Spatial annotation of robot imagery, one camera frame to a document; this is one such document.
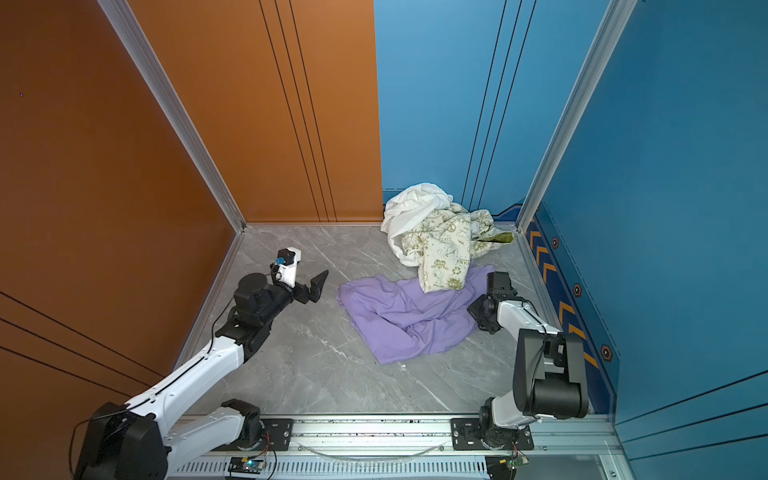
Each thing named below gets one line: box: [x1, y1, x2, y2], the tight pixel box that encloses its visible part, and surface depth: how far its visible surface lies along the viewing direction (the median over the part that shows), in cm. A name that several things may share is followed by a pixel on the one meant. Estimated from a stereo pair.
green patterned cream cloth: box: [401, 205, 514, 293], surface depth 102 cm
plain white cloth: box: [381, 183, 453, 267], surface depth 111 cm
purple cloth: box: [336, 264, 495, 364], surface depth 93 cm
